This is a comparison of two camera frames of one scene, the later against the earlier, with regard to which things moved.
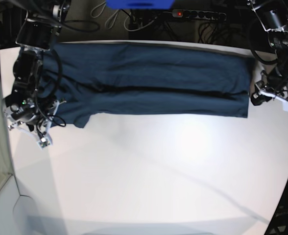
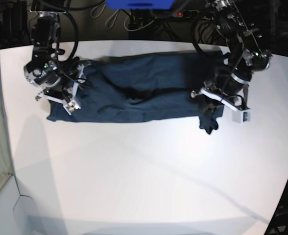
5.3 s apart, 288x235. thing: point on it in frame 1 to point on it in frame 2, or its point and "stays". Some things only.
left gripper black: x=28 y=107 to x=66 y=78
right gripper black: x=276 y=79 to x=229 y=85
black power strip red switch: x=185 y=13 stays
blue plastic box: x=140 y=4 stays
